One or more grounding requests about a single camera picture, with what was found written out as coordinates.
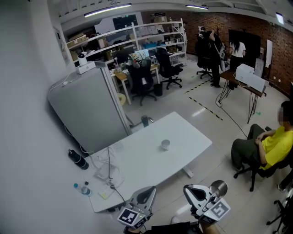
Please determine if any printed white green jacket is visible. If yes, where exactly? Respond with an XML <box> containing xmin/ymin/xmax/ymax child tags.
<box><xmin>127</xmin><ymin>53</ymin><xmax>147</xmax><ymax>69</ymax></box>

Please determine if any black insulated flask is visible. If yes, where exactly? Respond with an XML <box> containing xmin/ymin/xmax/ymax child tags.
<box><xmin>68</xmin><ymin>149</ymin><xmax>90</xmax><ymax>170</ymax></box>

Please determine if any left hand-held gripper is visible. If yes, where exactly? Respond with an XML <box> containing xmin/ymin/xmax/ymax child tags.
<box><xmin>117</xmin><ymin>186</ymin><xmax>157</xmax><ymax>230</ymax></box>

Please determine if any clear plastic water bottle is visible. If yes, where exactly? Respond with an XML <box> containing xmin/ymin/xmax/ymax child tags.
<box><xmin>73</xmin><ymin>182</ymin><xmax>92</xmax><ymax>197</ymax></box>

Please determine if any long black cable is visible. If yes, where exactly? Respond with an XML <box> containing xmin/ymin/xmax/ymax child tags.
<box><xmin>214</xmin><ymin>90</ymin><xmax>249</xmax><ymax>138</ymax></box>

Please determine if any gray partition panel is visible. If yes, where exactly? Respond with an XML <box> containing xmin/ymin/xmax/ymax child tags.
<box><xmin>47</xmin><ymin>60</ymin><xmax>132</xmax><ymax>159</ymax></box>

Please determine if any person's left forearm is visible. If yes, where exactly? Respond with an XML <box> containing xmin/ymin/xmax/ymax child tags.
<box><xmin>123</xmin><ymin>226</ymin><xmax>141</xmax><ymax>234</ymax></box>

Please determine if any white water dispenser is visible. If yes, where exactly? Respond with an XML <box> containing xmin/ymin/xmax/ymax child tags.
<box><xmin>254</xmin><ymin>58</ymin><xmax>264</xmax><ymax>78</ymax></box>

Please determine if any black office chair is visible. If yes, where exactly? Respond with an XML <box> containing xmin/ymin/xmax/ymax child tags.
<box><xmin>266</xmin><ymin>186</ymin><xmax>293</xmax><ymax>234</ymax></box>
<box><xmin>126</xmin><ymin>58</ymin><xmax>158</xmax><ymax>106</ymax></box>
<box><xmin>155</xmin><ymin>47</ymin><xmax>184</xmax><ymax>90</ymax></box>
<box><xmin>233</xmin><ymin>127</ymin><xmax>293</xmax><ymax>192</ymax></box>

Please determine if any wooden hairpin-leg table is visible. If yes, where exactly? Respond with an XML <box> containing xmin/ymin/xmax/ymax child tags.
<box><xmin>217</xmin><ymin>69</ymin><xmax>267</xmax><ymax>124</ymax></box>

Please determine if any black computer monitor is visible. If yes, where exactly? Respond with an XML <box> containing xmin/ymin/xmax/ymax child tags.
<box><xmin>115</xmin><ymin>47</ymin><xmax>135</xmax><ymax>64</ymax></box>

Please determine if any clear plastic package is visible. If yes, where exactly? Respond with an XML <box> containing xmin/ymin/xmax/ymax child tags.
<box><xmin>93</xmin><ymin>161</ymin><xmax>125</xmax><ymax>185</ymax></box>

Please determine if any wooden top desk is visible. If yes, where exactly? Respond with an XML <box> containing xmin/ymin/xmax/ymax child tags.
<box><xmin>110</xmin><ymin>64</ymin><xmax>161</xmax><ymax>106</ymax></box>

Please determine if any white plug cable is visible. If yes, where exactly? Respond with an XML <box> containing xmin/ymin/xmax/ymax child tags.
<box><xmin>47</xmin><ymin>77</ymin><xmax>77</xmax><ymax>92</ymax></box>

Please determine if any large black television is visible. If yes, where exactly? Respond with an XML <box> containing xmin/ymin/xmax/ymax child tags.
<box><xmin>228</xmin><ymin>29</ymin><xmax>262</xmax><ymax>68</ymax></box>

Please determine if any lit computer monitor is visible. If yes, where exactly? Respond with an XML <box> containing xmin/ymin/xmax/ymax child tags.
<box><xmin>134</xmin><ymin>48</ymin><xmax>150</xmax><ymax>59</ymax></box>

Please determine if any long ceiling light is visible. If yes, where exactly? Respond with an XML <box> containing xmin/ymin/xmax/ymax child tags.
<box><xmin>83</xmin><ymin>3</ymin><xmax>133</xmax><ymax>18</ymax></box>
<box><xmin>185</xmin><ymin>4</ymin><xmax>209</xmax><ymax>11</ymax></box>
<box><xmin>275</xmin><ymin>12</ymin><xmax>285</xmax><ymax>26</ymax></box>

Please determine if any person's right forearm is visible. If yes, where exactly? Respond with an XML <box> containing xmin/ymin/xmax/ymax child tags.
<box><xmin>199</xmin><ymin>220</ymin><xmax>222</xmax><ymax>234</ymax></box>

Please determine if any white rectangular box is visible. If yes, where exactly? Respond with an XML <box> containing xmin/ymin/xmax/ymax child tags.
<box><xmin>235</xmin><ymin>63</ymin><xmax>266</xmax><ymax>93</ymax></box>

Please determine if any black gaming chair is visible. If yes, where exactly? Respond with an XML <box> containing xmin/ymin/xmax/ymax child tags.
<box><xmin>195</xmin><ymin>31</ymin><xmax>215</xmax><ymax>80</ymax></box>

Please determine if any black waste bin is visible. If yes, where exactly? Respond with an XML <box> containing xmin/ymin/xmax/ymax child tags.
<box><xmin>153</xmin><ymin>82</ymin><xmax>164</xmax><ymax>97</ymax></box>

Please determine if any silver metal bin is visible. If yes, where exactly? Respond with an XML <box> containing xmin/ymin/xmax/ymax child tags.
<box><xmin>209</xmin><ymin>180</ymin><xmax>228</xmax><ymax>199</ymax></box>

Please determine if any white metal shelving rack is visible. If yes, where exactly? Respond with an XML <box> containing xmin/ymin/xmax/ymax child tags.
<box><xmin>65</xmin><ymin>18</ymin><xmax>188</xmax><ymax>67</ymax></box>

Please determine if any white power strip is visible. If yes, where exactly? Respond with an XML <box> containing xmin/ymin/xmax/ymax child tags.
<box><xmin>98</xmin><ymin>184</ymin><xmax>115</xmax><ymax>200</ymax></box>

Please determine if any thin white cable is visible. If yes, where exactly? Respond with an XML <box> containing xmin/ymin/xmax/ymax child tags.
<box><xmin>64</xmin><ymin>124</ymin><xmax>121</xmax><ymax>181</ymax></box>

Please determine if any yellow black floor tape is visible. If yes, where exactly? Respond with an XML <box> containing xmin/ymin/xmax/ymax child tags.
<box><xmin>188</xmin><ymin>96</ymin><xmax>223</xmax><ymax>121</ymax></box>

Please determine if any dark door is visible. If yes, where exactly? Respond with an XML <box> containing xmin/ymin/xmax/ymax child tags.
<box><xmin>112</xmin><ymin>14</ymin><xmax>138</xmax><ymax>31</ymax></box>

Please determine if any long cardboard box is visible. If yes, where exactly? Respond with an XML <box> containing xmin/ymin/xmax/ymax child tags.
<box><xmin>66</xmin><ymin>32</ymin><xmax>90</xmax><ymax>49</ymax></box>

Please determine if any light wooden round stool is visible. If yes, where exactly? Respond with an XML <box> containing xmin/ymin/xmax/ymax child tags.
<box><xmin>117</xmin><ymin>92</ymin><xmax>128</xmax><ymax>106</ymax></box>

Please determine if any black chest harness pack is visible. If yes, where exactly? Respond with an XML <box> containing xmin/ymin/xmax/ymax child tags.
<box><xmin>150</xmin><ymin>220</ymin><xmax>200</xmax><ymax>234</ymax></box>

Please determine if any narrow white board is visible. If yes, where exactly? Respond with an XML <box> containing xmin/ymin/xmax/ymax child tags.
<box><xmin>265</xmin><ymin>39</ymin><xmax>274</xmax><ymax>69</ymax></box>

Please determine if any black power cable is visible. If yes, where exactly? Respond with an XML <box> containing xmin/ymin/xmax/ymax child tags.
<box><xmin>107</xmin><ymin>146</ymin><xmax>127</xmax><ymax>203</ymax></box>

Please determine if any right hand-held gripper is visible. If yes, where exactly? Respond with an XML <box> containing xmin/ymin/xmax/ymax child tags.
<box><xmin>183</xmin><ymin>184</ymin><xmax>231</xmax><ymax>226</ymax></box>

